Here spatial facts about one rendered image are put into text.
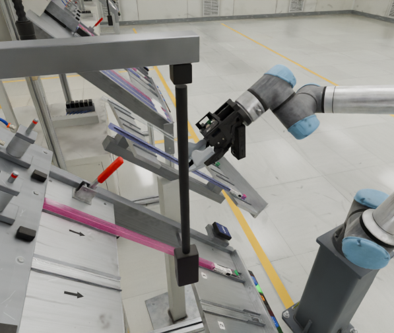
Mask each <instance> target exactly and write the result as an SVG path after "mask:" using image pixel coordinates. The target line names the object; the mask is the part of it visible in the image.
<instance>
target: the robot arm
mask: <svg viewBox="0 0 394 333"><path fill-rule="evenodd" d="M295 85H296V78H295V76H294V74H293V72H291V70H289V68H287V67H286V66H285V65H282V64H277V65H275V66H274V67H272V68H271V69H270V70H268V72H266V73H264V74H263V76H262V77H261V78H260V79H259V80H257V81H256V82H255V83H254V84H253V85H252V86H251V87H250V88H249V89H248V90H246V91H245V92H244V93H243V94H242V95H240V96H239V97H238V98H237V99H236V100H235V102H233V101H232V99H230V98H229V99H228V100H227V101H226V102H225V103H224V104H223V105H222V106H221V107H220V108H218V109H217V110H216V111H215V112H214V113H211V112H210V111H209V112H208V113H207V114H206V115H205V116H203V117H202V118H201V119H200V120H199V121H198V122H197V123H196V124H195V125H196V126H197V127H198V128H199V132H200V133H201V134H202V135H203V137H204V138H203V139H200V140H199V141H198V142H196V143H192V142H188V148H189V165H190V167H189V172H192V171H194V170H198V169H201V168H203V167H205V166H209V165H211V164H213V163H215V162H217V161H218V160H220V159H221V158H222V157H223V156H224V155H225V153H226V152H227V151H229V148H230V147H231V154H232V155H233V156H234V157H235V158H237V160H240V159H243V158H245V157H246V126H249V125H250V124H251V123H252V122H254V121H256V119H258V118H259V117H260V116H261V115H262V114H264V113H265V112H266V111H267V110H268V109H270V110H271V112H272V113H273V114H274V115H275V116H276V117H277V118H278V119H279V121H280V122H281V123H282V124H283V126H284V127H285V128H286V129H287V131H288V132H290V133H291V134H292V135H293V136H294V137H295V138H296V139H298V140H301V139H304V138H306V137H307V136H309V135H310V134H312V133H313V132H314V131H315V130H316V129H317V128H318V127H319V125H320V121H319V120H318V119H317V116H316V115H315V113H326V114H394V85H353V86H328V87H321V86H320V85H318V84H317V83H307V84H305V85H304V86H302V87H300V88H299V89H298V90H297V92H294V90H293V88H294V86H295ZM206 116H207V118H208V119H209V120H208V121H207V122H206V123H205V124H204V123H202V124H200V123H199V122H201V121H202V120H203V119H204V118H205V117H206ZM245 125H246V126H245ZM209 146H210V147H209ZM213 146H214V150H213V148H212V147H213ZM332 241H333V246H334V247H335V249H336V250H337V251H338V252H339V253H340V254H341V255H342V256H344V257H345V258H347V259H348V260H349V261H350V262H352V263H353V264H355V265H357V266H360V267H361V268H365V269H367V268H368V269H371V270H378V269H382V268H384V267H386V265H388V263H389V261H390V253H391V252H392V251H393V250H394V192H393V193H392V194H391V195H390V196H389V195H388V194H386V193H385V192H382V191H379V190H375V189H370V188H366V189H361V190H359V191H357V193H356V195H355V196H354V199H353V202H352V205H351V207H350V209H349V212H348V215H347V217H346V219H345V222H344V223H343V224H342V225H341V226H340V227H339V228H338V229H337V230H336V231H335V232H334V235H333V238H332Z"/></svg>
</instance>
